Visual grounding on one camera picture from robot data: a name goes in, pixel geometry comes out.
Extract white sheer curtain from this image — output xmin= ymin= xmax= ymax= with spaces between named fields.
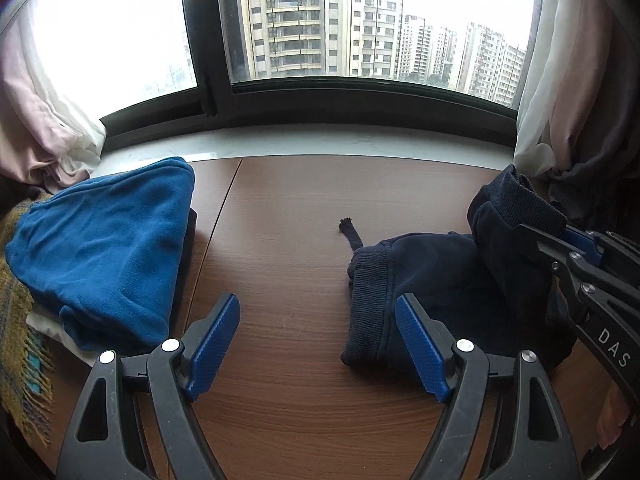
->
xmin=513 ymin=0 xmax=568 ymax=177
xmin=20 ymin=0 xmax=108 ymax=173

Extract navy blue pants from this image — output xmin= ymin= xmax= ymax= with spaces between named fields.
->
xmin=339 ymin=164 xmax=597 ymax=377

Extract tall apartment building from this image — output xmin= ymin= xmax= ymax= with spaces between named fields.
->
xmin=236 ymin=0 xmax=407 ymax=80

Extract blue fleece garment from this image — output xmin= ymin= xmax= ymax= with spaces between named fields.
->
xmin=5 ymin=156 xmax=197 ymax=360

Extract yellow plaid fringed scarf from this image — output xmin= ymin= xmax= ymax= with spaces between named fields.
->
xmin=0 ymin=192 xmax=56 ymax=448

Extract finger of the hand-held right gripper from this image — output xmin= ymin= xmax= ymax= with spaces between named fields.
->
xmin=585 ymin=230 xmax=640 ymax=286
xmin=514 ymin=223 xmax=602 ymax=275

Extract teal cloth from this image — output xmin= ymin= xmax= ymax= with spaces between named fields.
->
xmin=24 ymin=352 xmax=46 ymax=398

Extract white folded cloth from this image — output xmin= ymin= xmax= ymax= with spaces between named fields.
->
xmin=25 ymin=307 xmax=73 ymax=350

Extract dark window frame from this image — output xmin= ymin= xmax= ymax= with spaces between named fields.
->
xmin=99 ymin=0 xmax=521 ymax=150

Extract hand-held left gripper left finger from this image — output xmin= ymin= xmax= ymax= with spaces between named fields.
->
xmin=56 ymin=292 xmax=242 ymax=480

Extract dark folded garment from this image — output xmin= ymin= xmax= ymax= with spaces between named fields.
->
xmin=167 ymin=206 xmax=199 ymax=323

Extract white window sill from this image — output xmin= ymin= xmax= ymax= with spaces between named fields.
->
xmin=95 ymin=124 xmax=521 ymax=177

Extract person's right hand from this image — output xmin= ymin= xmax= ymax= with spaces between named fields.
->
xmin=595 ymin=380 xmax=633 ymax=453

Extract distant apartment buildings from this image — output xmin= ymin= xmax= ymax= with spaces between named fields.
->
xmin=397 ymin=12 xmax=527 ymax=107

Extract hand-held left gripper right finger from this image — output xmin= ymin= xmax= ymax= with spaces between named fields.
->
xmin=394 ymin=293 xmax=581 ymax=480

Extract mauve grey curtain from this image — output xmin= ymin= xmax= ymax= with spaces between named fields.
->
xmin=542 ymin=0 xmax=640 ymax=233

